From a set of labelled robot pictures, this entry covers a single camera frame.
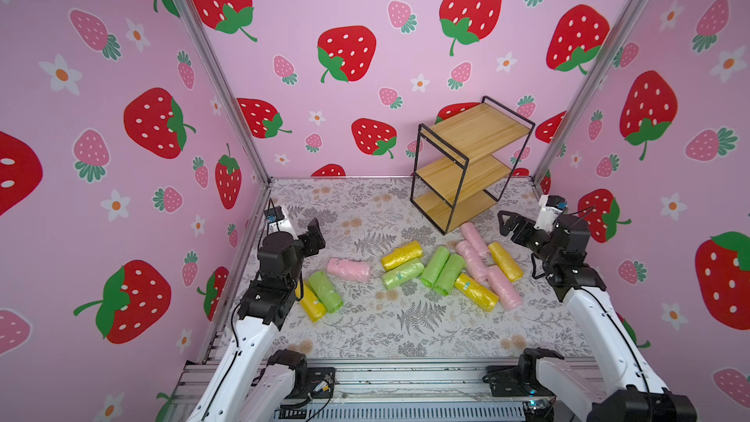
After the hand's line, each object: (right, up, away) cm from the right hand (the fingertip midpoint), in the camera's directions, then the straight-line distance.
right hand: (515, 216), depth 78 cm
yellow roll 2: (-30, -13, +15) cm, 36 cm away
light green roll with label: (-32, -19, +11) cm, 39 cm away
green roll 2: (-18, -14, +18) cm, 29 cm away
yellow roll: (-57, -27, +6) cm, 63 cm away
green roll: (-54, -23, +8) cm, 59 cm away
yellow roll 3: (+3, -15, +15) cm, 22 cm away
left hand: (-56, -2, -4) cm, 57 cm away
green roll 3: (-15, -17, +12) cm, 25 cm away
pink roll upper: (-5, -9, +20) cm, 23 cm away
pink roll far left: (-45, -18, +11) cm, 49 cm away
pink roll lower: (+2, -23, +11) cm, 26 cm away
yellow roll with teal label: (-7, -24, +6) cm, 26 cm away
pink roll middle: (-7, -16, +14) cm, 22 cm away
